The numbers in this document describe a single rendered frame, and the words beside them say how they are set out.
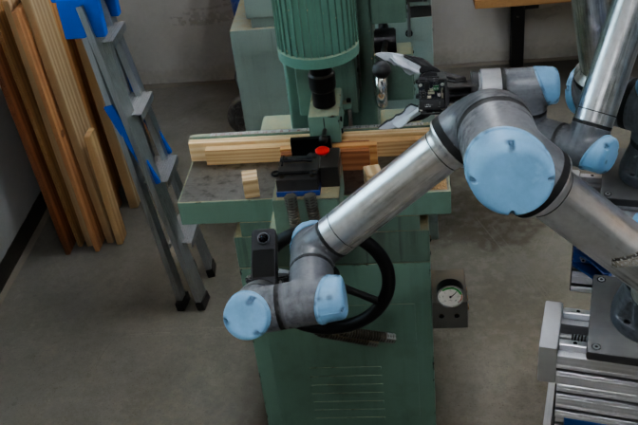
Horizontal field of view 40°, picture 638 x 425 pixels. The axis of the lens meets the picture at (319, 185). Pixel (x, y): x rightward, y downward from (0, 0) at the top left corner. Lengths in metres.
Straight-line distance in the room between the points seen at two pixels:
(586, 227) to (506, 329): 1.58
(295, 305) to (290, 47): 0.65
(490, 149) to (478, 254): 1.98
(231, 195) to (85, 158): 1.43
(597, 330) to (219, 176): 0.89
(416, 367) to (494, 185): 1.05
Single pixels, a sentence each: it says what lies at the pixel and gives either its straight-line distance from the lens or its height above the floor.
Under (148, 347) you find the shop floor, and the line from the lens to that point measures 2.98.
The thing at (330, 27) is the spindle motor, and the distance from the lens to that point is 1.80.
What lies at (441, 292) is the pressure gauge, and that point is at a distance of 1.97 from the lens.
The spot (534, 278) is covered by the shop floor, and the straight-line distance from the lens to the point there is 3.08.
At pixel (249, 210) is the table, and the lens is 1.93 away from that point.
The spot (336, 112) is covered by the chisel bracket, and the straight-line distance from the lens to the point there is 1.93.
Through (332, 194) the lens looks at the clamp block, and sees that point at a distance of 1.79.
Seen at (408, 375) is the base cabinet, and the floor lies 0.36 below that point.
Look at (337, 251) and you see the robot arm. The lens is 1.47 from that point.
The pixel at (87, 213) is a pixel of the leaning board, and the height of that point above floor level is 0.17.
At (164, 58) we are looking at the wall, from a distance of 4.57.
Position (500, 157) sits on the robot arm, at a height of 1.32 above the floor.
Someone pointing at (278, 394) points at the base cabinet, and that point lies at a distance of 2.30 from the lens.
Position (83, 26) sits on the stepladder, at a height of 1.05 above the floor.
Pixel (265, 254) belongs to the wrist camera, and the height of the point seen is 1.01.
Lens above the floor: 1.94
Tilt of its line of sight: 33 degrees down
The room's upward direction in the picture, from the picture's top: 7 degrees counter-clockwise
